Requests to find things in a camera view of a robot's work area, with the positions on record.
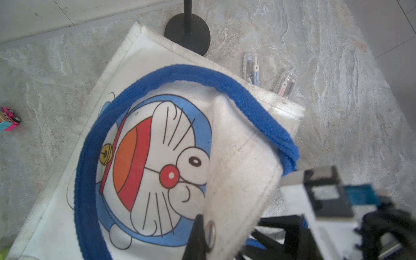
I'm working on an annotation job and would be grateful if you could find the small green object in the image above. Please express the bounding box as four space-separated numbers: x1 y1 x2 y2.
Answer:
0 248 10 260

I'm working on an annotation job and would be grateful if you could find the white canvas Doraemon bag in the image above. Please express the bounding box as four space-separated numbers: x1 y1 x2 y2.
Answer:
8 23 306 260

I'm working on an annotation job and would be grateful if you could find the small pink toy car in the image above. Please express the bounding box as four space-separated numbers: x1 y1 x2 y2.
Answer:
1 107 22 132

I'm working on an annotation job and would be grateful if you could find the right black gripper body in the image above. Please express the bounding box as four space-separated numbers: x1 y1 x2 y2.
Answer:
355 196 416 260

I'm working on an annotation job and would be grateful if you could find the black stand with pink ball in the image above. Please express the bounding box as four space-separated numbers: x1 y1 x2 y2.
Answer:
164 0 211 56

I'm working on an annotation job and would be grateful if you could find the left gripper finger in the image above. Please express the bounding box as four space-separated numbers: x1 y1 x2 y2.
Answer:
182 214 207 260

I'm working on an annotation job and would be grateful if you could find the pink compass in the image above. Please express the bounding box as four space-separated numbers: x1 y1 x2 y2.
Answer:
273 70 298 99

